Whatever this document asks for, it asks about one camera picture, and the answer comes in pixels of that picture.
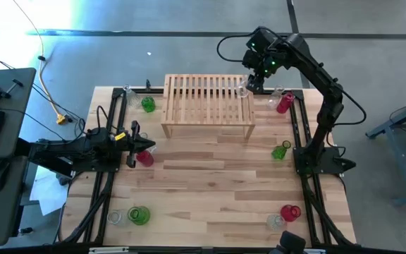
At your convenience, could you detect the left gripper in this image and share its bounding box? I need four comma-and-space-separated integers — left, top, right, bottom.
110, 120, 156, 169

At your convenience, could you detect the red ribbed glass vase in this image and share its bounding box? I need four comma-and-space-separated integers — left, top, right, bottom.
280, 204, 302, 223
276, 91, 295, 114
135, 150, 154, 168

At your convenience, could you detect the clear bulbous ribbed glass vase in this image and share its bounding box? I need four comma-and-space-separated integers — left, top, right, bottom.
122, 84, 141, 109

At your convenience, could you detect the green twisted glass vase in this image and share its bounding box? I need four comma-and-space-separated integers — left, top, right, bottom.
271, 140, 292, 160

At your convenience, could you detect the green round embossed glass vase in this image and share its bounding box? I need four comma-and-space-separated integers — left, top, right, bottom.
127, 205, 152, 226

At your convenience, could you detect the wooden slatted shelf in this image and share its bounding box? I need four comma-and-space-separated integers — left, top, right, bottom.
160, 73, 257, 140

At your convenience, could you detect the small green ribbed vase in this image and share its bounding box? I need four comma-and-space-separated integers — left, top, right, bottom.
140, 95, 156, 114

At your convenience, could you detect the black support bar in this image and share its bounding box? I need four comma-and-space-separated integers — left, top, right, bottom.
14, 136, 75, 179

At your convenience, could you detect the white paper sheet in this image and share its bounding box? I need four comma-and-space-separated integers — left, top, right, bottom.
29, 165, 70, 217

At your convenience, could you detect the black keyboard and desk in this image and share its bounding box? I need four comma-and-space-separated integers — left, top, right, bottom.
0, 67, 37, 248

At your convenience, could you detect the grey metal table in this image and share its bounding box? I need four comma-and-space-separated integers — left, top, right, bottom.
364, 90, 406, 207

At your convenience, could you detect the black aluminium rig frame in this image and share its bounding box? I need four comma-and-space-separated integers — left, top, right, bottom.
56, 86, 357, 248

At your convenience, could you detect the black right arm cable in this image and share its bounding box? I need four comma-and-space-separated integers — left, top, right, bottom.
324, 87, 368, 158
216, 31, 257, 64

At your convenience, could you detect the yellow extension cable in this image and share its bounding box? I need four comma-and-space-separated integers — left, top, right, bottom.
11, 0, 67, 126

